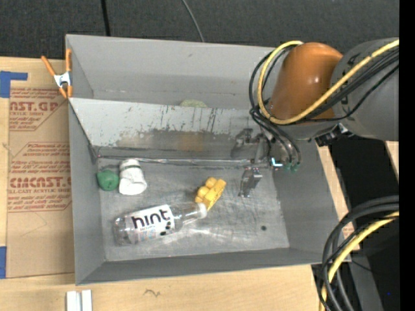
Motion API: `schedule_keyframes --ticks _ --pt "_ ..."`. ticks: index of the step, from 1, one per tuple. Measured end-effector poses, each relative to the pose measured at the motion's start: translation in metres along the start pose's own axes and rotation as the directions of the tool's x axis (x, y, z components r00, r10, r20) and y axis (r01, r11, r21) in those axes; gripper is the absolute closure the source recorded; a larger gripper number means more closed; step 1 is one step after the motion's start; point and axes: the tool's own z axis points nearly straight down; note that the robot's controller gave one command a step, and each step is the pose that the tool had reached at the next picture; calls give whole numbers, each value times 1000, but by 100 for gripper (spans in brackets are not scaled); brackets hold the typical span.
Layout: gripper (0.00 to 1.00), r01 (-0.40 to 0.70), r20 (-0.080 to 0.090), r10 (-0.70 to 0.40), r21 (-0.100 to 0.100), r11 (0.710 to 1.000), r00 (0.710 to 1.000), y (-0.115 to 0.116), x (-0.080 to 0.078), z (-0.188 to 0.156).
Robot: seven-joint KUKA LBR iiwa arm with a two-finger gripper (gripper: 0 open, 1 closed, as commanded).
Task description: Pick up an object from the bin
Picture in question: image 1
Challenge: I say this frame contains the clear plastic bottle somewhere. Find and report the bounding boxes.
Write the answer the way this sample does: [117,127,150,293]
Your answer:
[112,202,208,247]

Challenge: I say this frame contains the grey metal bin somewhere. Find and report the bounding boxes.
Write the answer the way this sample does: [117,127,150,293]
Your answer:
[64,33,353,286]

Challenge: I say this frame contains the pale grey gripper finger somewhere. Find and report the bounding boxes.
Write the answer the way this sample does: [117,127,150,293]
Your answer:
[239,167,254,198]
[251,168,264,190]

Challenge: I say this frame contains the white cup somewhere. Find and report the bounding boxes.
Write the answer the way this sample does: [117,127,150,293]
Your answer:
[118,158,148,196]

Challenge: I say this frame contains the black cylinder on white bracket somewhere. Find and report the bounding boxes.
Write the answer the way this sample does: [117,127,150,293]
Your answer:
[314,124,355,148]

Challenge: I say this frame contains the yellow toy block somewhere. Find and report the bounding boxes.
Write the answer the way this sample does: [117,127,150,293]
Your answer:
[194,176,228,212]

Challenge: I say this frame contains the pale green sponge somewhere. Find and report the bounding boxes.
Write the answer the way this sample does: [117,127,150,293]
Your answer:
[178,98,209,108]

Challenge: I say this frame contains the green ball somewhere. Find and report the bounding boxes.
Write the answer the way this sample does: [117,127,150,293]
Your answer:
[96,169,120,192]

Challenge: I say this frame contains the brown cardboard board, red print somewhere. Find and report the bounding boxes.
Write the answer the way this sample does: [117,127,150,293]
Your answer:
[0,56,76,279]

